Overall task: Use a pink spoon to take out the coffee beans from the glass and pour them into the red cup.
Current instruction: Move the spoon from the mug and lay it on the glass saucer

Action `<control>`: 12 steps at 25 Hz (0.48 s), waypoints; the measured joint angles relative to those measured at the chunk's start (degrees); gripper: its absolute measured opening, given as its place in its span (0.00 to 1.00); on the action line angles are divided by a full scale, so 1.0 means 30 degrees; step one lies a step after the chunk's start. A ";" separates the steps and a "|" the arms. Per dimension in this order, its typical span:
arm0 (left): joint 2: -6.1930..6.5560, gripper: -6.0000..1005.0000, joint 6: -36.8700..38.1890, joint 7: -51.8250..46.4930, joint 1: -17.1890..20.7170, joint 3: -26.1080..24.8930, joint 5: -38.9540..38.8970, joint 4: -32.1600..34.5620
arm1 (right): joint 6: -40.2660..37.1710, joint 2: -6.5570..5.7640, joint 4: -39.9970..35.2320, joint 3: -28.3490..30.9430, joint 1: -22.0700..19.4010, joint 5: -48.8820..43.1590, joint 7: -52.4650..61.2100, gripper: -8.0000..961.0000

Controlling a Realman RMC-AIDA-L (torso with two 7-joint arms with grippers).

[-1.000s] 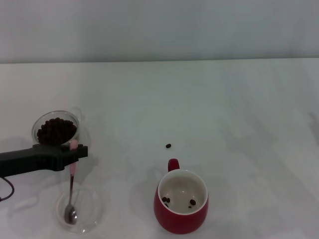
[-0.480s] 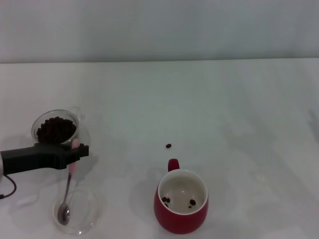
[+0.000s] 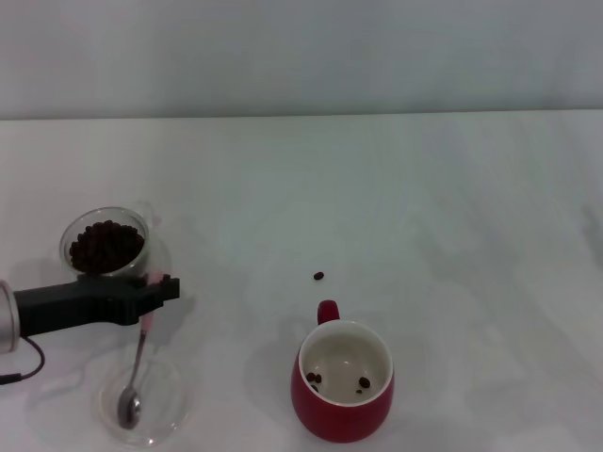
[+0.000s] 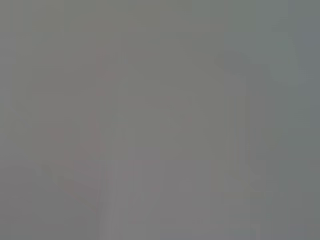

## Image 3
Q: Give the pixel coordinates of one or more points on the double-walled glass cup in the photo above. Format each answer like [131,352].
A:
[156,254]

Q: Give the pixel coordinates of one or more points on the red ceramic mug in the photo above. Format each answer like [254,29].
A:
[330,424]

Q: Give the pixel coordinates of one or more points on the scooped coffee beans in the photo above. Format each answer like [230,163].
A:
[363,382]

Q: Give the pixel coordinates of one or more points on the coffee bean pile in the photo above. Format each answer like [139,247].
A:
[106,249]

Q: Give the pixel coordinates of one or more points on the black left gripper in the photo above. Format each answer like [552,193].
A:
[70,306]

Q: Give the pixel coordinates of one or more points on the clear glass dish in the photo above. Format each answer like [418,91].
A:
[165,400]

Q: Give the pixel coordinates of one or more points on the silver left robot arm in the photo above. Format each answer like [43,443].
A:
[7,315]

